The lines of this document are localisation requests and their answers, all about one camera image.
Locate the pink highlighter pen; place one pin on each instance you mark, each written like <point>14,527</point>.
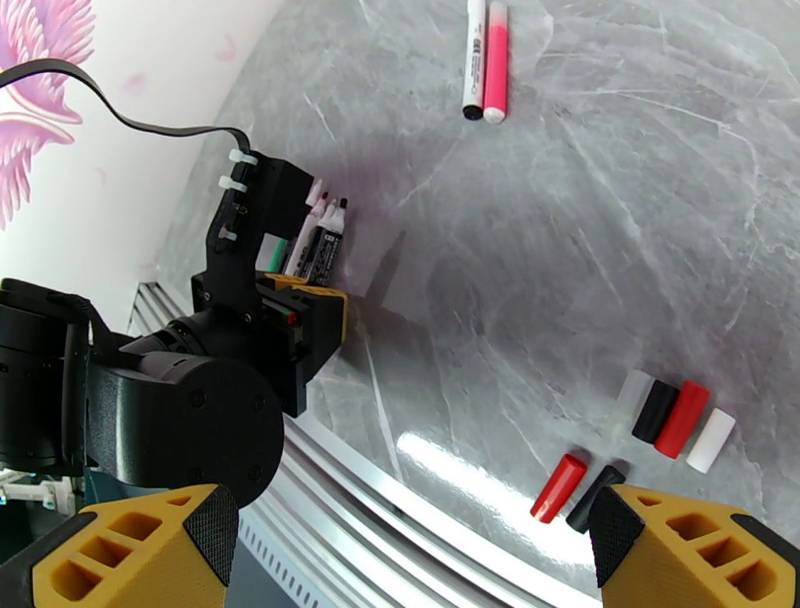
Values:
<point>495,62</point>

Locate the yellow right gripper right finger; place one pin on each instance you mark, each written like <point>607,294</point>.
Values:
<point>656,562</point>

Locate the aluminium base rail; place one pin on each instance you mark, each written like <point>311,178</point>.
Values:
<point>387,519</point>

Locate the white pen cap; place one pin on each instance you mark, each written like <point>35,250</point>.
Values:
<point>710,440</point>

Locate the black printed marker pen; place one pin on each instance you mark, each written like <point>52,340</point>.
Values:
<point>334,250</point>
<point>319,256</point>

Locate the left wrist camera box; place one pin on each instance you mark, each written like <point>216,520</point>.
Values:
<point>281,194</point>

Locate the translucent pen cap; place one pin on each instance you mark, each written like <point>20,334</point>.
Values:
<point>631,400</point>

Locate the black pen cap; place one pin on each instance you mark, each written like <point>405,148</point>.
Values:
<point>600,481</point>
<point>655,412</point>

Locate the white red marker pen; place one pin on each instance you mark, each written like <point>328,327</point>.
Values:
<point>303,244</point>

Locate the red pen cap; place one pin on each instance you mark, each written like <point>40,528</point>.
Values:
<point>558,489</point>
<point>681,419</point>

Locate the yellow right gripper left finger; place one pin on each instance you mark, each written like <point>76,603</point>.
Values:
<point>175,562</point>

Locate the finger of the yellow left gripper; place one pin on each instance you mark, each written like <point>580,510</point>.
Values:
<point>337,319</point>
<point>284,282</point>

